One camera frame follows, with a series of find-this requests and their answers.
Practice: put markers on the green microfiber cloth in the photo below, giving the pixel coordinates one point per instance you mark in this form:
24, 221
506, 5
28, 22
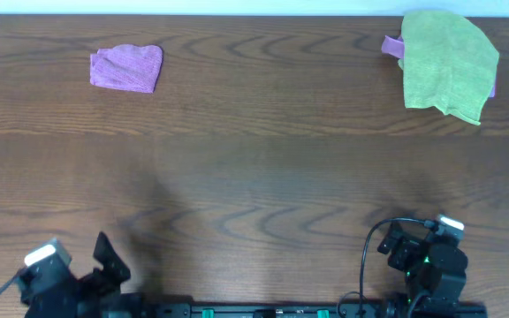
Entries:
431, 24

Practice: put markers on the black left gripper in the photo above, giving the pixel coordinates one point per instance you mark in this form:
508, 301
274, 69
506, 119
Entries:
111, 257

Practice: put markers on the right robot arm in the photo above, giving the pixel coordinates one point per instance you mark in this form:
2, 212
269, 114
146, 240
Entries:
434, 268

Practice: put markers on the purple microfiber cloth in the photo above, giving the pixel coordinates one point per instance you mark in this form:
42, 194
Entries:
127, 67

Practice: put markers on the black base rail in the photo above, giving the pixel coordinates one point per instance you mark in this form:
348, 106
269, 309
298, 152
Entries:
349, 310

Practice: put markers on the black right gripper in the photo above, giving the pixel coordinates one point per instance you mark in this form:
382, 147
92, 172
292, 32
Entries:
403, 245

